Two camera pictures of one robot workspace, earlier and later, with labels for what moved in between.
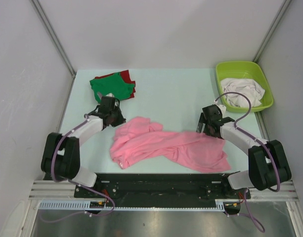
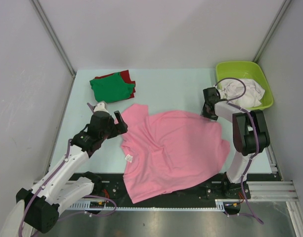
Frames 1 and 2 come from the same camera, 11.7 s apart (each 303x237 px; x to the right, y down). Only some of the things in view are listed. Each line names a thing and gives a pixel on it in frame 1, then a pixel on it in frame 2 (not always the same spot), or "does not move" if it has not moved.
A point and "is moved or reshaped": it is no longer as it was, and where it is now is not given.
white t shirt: x=248 y=87 does not move
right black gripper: x=202 y=120 to x=205 y=114
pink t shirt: x=134 y=138 is moved or reshaped
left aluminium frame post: x=54 y=36 does not move
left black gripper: x=121 y=120 to x=121 y=127
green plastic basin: x=252 y=70 does not move
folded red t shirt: x=126 y=76 does not move
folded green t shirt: x=113 y=84 does not move
